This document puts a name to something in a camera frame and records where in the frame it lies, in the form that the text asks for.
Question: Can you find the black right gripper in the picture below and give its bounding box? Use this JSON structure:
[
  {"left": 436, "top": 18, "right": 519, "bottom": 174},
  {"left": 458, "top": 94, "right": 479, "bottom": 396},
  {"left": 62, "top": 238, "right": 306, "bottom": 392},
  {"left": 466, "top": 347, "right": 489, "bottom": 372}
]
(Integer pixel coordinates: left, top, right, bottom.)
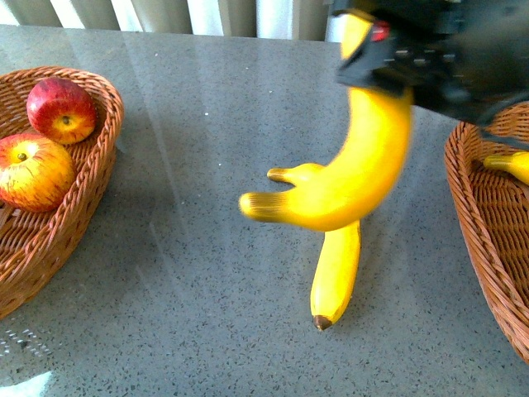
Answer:
[{"left": 330, "top": 1, "right": 528, "bottom": 145}]

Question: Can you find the long yellow banana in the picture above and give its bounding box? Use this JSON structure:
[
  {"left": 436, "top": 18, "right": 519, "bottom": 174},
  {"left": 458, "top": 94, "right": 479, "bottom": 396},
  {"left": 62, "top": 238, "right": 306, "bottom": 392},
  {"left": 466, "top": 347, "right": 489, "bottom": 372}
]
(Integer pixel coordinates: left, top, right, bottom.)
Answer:
[{"left": 238, "top": 10, "right": 414, "bottom": 232}]

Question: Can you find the red yellow apple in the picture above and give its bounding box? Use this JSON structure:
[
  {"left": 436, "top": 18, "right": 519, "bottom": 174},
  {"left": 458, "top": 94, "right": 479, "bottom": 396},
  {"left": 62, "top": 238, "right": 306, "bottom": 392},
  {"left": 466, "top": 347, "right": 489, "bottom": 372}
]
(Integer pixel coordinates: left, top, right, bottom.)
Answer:
[{"left": 1, "top": 132, "right": 76, "bottom": 213}]

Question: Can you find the yellow banana in basket front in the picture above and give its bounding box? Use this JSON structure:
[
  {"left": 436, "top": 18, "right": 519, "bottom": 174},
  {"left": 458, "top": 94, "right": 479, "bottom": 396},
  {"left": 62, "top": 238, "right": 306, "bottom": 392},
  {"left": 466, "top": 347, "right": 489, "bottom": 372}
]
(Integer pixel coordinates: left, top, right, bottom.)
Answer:
[{"left": 484, "top": 151, "right": 529, "bottom": 184}]

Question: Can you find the right brown wicker basket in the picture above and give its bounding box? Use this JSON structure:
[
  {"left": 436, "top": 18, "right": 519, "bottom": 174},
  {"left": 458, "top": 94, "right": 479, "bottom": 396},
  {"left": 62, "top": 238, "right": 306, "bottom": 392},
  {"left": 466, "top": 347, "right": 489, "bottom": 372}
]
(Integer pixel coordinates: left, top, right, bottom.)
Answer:
[{"left": 444, "top": 103, "right": 528, "bottom": 361}]

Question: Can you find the brown wicker basket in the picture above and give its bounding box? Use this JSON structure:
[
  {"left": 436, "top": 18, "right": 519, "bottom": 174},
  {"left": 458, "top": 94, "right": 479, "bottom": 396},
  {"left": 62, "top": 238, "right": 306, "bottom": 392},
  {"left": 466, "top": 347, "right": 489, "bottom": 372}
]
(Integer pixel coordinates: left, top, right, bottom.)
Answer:
[
  {"left": 444, "top": 103, "right": 528, "bottom": 361},
  {"left": 1, "top": 65, "right": 124, "bottom": 318}
]

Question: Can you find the white pleated curtain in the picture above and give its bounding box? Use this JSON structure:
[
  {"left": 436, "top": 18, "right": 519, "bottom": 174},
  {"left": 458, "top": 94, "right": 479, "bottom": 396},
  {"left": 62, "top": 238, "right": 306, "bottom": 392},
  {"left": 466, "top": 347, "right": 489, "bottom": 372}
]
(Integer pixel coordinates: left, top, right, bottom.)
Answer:
[{"left": 1, "top": 0, "right": 344, "bottom": 42}]

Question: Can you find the yellow banana with brown tip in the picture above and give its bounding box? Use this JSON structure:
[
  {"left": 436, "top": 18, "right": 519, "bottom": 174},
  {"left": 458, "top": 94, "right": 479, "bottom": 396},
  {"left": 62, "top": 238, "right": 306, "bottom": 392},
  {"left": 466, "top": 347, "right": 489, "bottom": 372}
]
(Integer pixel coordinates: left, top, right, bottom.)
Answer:
[{"left": 267, "top": 163, "right": 361, "bottom": 331}]

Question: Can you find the left brown wicker basket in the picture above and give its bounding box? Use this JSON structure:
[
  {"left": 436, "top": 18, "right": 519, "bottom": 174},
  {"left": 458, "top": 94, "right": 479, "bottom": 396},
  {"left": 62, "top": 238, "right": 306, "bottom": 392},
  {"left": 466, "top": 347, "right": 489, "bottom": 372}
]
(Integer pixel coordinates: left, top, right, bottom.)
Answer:
[{"left": 1, "top": 65, "right": 124, "bottom": 318}]

